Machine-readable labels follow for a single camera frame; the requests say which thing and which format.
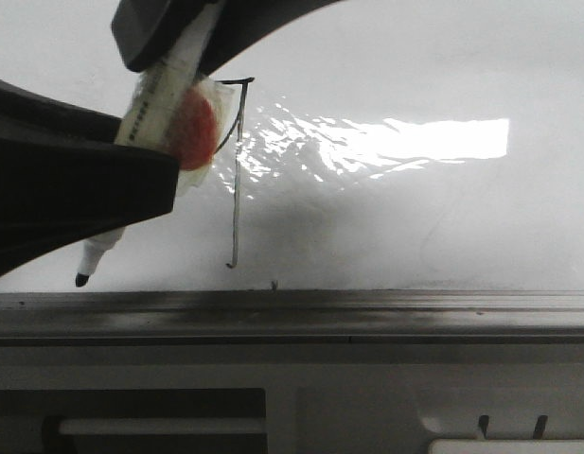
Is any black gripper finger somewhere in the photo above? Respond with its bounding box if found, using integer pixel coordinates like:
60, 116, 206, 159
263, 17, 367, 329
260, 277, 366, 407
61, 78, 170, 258
0, 79, 179, 277
111, 0, 334, 75

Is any white whiteboard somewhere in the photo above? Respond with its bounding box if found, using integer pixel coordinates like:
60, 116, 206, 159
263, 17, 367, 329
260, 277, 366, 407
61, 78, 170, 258
0, 0, 584, 294

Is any aluminium whiteboard tray rail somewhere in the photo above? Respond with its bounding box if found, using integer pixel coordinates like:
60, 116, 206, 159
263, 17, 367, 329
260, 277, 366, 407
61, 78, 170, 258
0, 289, 584, 346

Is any white whiteboard marker pen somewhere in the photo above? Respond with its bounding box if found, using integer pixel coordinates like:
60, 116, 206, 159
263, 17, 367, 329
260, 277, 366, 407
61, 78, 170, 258
74, 4, 217, 288

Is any red magnet taped to marker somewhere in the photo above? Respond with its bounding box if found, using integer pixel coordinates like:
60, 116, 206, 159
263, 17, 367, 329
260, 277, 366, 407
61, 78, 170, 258
168, 78, 234, 197

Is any grey panel below whiteboard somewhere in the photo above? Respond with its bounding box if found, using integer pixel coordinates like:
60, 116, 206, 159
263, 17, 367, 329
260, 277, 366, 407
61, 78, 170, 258
0, 340, 584, 453

